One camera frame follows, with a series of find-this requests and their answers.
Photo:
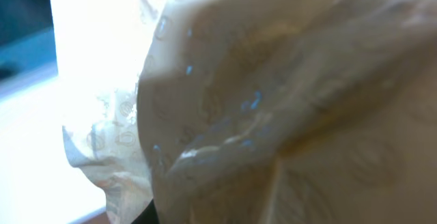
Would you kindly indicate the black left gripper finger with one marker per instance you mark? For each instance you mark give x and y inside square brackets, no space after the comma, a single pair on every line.
[148,216]

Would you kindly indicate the cream paper pouch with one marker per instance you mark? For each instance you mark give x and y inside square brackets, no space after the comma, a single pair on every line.
[252,111]

